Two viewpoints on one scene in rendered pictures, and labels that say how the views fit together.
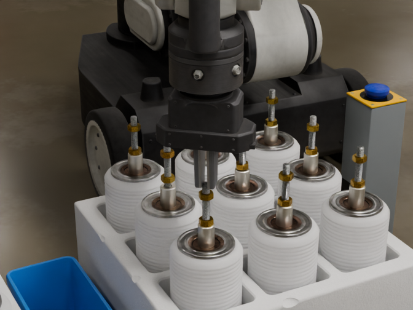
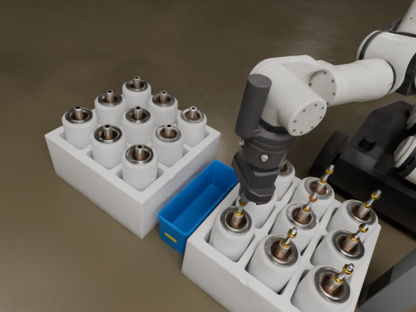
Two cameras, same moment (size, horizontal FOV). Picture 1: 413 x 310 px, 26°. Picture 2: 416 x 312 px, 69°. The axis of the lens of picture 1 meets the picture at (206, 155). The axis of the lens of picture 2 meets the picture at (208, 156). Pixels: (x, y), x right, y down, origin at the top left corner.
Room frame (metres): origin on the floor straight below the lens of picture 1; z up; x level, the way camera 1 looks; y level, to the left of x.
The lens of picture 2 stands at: (0.68, -0.28, 0.84)
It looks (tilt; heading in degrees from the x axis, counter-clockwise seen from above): 44 degrees down; 54
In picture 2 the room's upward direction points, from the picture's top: 12 degrees clockwise
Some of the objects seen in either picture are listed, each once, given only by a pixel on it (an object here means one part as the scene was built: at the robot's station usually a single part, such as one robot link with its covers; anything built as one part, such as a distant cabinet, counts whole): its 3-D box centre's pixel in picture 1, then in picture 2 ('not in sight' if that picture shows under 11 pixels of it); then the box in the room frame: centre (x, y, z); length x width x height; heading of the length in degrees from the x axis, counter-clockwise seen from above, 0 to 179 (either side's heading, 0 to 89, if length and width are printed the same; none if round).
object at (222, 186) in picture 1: (241, 186); (301, 216); (1.16, -0.05, 0.25); 0.08 x 0.08 x 0.01
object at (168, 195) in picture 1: (168, 196); not in sight; (1.10, 0.05, 0.26); 0.02 x 0.02 x 0.03
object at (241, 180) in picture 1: (241, 178); (303, 213); (1.16, -0.05, 0.26); 0.02 x 0.02 x 0.03
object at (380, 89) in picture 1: (376, 92); not in sight; (1.35, -0.28, 0.32); 0.04 x 0.04 x 0.02
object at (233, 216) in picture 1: (240, 240); (289, 236); (1.16, -0.05, 0.16); 0.10 x 0.10 x 0.18
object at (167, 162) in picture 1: (167, 166); not in sight; (1.10, 0.05, 0.31); 0.01 x 0.01 x 0.08
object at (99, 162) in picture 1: (110, 158); (327, 156); (1.56, 0.19, 0.10); 0.20 x 0.05 x 0.20; 24
